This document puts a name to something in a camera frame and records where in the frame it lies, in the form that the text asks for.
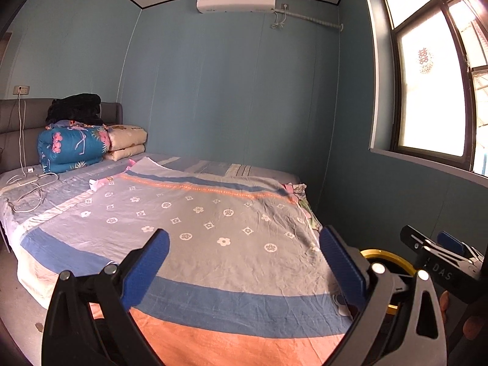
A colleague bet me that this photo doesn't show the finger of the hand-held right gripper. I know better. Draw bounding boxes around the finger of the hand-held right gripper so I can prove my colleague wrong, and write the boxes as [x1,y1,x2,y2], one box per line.
[437,231,485,264]
[400,225,443,265]

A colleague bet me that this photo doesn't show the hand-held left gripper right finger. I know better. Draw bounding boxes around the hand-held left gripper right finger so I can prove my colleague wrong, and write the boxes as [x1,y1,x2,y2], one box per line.
[319,225,448,366]

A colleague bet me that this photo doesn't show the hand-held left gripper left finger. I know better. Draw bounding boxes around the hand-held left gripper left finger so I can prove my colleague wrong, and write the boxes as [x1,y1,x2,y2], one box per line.
[41,228,171,366]

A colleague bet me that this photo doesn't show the yellow tape roll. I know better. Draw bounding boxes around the yellow tape roll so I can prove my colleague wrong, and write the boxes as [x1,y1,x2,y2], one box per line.
[354,249,416,315]

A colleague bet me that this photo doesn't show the person's right hand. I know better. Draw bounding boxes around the person's right hand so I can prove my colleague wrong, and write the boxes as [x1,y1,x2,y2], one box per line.
[438,290,484,337]

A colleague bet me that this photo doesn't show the pink green floral cloth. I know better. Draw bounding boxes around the pink green floral cloth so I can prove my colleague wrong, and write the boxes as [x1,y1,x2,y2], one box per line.
[281,182,321,230]

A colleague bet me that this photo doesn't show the patterned bed sheet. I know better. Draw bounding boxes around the patterned bed sheet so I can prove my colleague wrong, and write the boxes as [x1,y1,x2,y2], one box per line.
[0,154,354,366]

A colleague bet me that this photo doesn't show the small white pink cloth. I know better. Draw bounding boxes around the small white pink cloth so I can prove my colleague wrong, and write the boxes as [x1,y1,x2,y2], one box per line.
[89,177,115,192]

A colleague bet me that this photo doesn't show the beige folded quilt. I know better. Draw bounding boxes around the beige folded quilt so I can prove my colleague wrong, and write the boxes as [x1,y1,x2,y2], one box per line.
[105,124,149,161]

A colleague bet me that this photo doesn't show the blue floral folded quilt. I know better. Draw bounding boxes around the blue floral folded quilt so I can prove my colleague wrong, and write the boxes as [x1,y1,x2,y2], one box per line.
[37,124,111,174]

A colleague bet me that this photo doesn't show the black cloth pile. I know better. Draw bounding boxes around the black cloth pile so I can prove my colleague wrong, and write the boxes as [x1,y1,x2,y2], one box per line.
[45,92,104,127]

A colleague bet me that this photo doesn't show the red window decal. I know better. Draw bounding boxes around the red window decal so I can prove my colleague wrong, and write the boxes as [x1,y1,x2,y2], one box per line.
[417,47,434,76]

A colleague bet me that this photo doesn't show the brown bed headboard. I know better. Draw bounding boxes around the brown bed headboard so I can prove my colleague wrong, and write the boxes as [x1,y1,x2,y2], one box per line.
[0,98,123,177]

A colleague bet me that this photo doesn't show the air conditioner pipe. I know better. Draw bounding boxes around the air conditioner pipe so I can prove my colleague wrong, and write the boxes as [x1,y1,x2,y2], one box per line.
[284,7,344,32]

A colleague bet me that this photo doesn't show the white power strip with cables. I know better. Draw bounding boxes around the white power strip with cables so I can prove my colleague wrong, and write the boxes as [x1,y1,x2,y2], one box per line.
[7,165,59,213]

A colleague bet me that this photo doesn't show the window with dark frame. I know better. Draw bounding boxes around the window with dark frame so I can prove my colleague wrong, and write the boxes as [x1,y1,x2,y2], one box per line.
[361,0,488,179]

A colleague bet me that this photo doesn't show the white hanging cable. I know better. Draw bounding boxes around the white hanging cable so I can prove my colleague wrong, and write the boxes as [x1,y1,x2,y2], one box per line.
[16,95,25,169]

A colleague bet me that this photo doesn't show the air conditioner power cord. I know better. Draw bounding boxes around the air conditioner power cord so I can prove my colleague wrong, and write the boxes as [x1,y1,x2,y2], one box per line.
[270,2,291,30]

